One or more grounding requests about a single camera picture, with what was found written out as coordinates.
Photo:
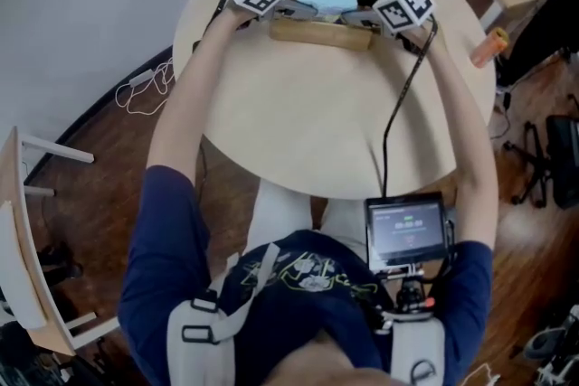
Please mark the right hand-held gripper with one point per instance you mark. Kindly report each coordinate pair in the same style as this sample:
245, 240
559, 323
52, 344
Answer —
405, 5

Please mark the wooden container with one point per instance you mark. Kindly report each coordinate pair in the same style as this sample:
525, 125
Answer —
319, 36

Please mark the person's right forearm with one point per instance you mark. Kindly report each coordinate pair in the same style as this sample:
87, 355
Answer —
457, 126

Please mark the person's left forearm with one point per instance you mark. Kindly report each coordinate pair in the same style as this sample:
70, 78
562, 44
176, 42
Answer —
194, 90

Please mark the orange bottle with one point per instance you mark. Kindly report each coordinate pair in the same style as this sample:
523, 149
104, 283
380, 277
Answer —
489, 47

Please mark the white trousers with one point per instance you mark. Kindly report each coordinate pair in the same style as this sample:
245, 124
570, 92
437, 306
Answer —
280, 217

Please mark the black tablet screen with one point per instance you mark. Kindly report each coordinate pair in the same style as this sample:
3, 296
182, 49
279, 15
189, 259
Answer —
405, 230

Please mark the black office chair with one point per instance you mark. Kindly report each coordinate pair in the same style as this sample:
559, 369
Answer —
549, 162

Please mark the navy blue shirt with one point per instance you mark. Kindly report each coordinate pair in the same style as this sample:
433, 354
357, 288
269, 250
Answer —
289, 325

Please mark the white chest harness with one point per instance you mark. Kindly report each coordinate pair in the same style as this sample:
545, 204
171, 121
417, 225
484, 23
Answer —
217, 321

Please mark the white wooden chair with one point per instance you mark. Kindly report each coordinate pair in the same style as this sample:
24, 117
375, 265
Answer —
22, 248

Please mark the grey wheeled equipment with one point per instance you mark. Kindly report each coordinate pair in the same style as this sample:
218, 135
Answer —
556, 348

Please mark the tablet mount bracket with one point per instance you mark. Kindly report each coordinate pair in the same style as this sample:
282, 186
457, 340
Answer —
407, 291

